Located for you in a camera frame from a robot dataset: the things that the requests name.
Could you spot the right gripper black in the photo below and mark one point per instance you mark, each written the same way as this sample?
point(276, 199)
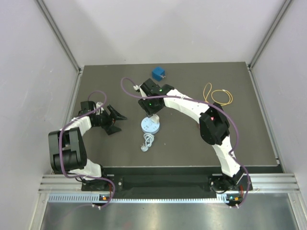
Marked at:
point(149, 111)

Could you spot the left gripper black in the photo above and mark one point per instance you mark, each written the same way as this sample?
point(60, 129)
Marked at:
point(111, 129)

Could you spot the white plug adapter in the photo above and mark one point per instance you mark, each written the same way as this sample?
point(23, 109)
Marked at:
point(155, 118)

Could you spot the light blue round power strip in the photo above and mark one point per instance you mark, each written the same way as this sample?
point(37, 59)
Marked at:
point(149, 129)

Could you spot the blue cube plug adapter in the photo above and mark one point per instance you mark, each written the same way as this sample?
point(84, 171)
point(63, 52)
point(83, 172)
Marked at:
point(158, 73)

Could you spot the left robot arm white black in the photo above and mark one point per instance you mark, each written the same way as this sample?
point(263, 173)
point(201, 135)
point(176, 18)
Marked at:
point(70, 149)

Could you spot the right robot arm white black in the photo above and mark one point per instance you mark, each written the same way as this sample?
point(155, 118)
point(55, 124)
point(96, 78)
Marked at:
point(213, 124)

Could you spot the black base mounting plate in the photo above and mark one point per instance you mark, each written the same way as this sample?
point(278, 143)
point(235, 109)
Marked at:
point(162, 182)

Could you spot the slotted cable duct rail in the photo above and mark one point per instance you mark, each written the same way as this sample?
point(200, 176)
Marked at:
point(99, 198)

